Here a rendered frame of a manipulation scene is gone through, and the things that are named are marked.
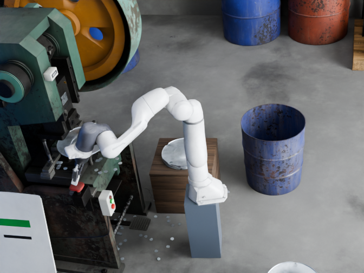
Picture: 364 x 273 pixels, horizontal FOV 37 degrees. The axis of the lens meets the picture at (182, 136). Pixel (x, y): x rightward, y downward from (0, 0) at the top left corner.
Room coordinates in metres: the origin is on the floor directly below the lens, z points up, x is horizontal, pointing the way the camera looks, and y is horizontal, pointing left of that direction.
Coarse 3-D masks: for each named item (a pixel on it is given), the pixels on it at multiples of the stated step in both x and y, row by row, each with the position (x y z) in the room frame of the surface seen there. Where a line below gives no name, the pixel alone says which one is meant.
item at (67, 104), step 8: (56, 80) 2.54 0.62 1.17; (64, 80) 2.57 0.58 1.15; (64, 88) 2.55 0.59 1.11; (64, 96) 2.52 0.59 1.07; (64, 104) 2.51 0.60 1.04; (72, 104) 2.58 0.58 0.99; (72, 112) 2.51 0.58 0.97; (72, 120) 2.48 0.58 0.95; (48, 128) 2.47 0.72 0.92; (56, 128) 2.46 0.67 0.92; (64, 128) 2.45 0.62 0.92; (72, 128) 2.46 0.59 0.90
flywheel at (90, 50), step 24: (24, 0) 2.96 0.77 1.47; (48, 0) 2.91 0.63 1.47; (72, 0) 3.01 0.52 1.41; (96, 0) 2.81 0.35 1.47; (72, 24) 2.83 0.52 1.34; (96, 24) 2.82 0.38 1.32; (120, 24) 2.74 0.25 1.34; (96, 48) 2.83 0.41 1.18; (120, 48) 2.74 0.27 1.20; (96, 72) 2.81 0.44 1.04
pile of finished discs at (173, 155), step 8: (168, 144) 2.89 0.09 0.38; (176, 144) 2.88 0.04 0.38; (168, 152) 2.81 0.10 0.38; (176, 152) 2.79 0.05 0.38; (184, 152) 2.78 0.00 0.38; (168, 160) 2.72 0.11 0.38; (176, 160) 2.71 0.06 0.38; (184, 160) 2.70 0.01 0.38; (176, 168) 2.66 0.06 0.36; (184, 168) 2.64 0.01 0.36
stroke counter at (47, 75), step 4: (48, 68) 2.37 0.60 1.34; (52, 68) 2.36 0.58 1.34; (56, 68) 2.37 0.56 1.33; (44, 72) 2.34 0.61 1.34; (48, 72) 2.33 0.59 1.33; (52, 72) 2.33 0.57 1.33; (56, 72) 2.36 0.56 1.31; (44, 76) 2.32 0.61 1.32; (48, 76) 2.31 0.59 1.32; (52, 76) 2.32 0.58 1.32; (48, 80) 2.31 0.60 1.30; (52, 80) 2.31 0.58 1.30
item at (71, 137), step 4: (76, 128) 2.63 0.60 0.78; (72, 132) 2.60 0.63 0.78; (76, 132) 2.59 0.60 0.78; (68, 136) 2.56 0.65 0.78; (72, 136) 2.56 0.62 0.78; (76, 136) 2.55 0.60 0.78; (60, 140) 2.54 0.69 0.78; (64, 140) 2.53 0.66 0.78; (68, 140) 2.53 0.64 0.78; (72, 140) 2.52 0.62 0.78; (76, 140) 2.51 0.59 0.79; (60, 144) 2.50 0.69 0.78; (64, 144) 2.49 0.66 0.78; (68, 144) 2.49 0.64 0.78; (60, 148) 2.46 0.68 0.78; (96, 148) 2.41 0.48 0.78; (60, 152) 2.42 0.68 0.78; (64, 152) 2.42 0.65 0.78; (92, 152) 2.38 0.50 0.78
